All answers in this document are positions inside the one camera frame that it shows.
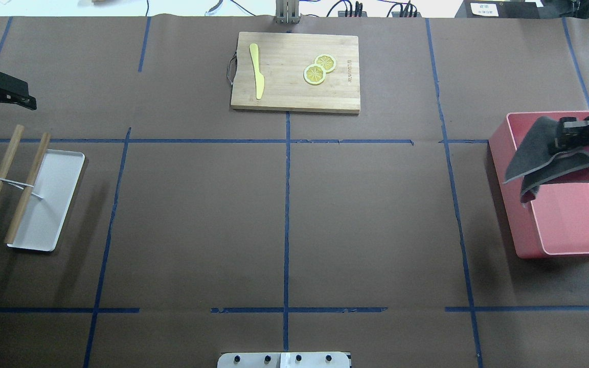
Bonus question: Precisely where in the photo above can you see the black power strip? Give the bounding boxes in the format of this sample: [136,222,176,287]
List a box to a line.
[326,1,422,18]

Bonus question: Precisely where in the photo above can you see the yellow plastic knife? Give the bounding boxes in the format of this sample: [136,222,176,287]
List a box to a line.
[248,43,265,100]

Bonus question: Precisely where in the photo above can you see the pink plastic bin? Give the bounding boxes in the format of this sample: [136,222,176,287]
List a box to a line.
[489,111,589,259]

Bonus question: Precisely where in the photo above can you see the aluminium frame post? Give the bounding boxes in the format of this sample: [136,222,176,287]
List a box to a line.
[275,0,301,24]

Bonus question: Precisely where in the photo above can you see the lemon slice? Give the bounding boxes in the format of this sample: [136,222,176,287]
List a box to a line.
[302,63,327,85]
[314,54,337,73]

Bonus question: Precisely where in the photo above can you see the grey cloth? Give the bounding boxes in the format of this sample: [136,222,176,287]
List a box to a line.
[504,116,589,204]

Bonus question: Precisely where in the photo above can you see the white tray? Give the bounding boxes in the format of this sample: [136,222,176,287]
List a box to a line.
[6,149,85,252]

